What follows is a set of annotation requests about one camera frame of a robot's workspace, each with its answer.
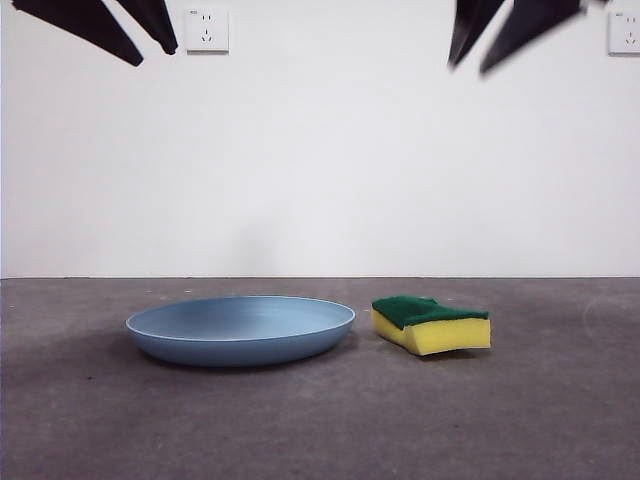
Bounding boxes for white wall socket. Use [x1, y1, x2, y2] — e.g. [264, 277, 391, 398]
[607, 10, 640, 57]
[186, 7, 231, 55]

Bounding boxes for yellow sponge with green scourer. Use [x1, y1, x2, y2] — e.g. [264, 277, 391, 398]
[370, 296, 492, 358]

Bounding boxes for light blue round plate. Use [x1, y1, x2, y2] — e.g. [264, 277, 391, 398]
[125, 295, 357, 369]

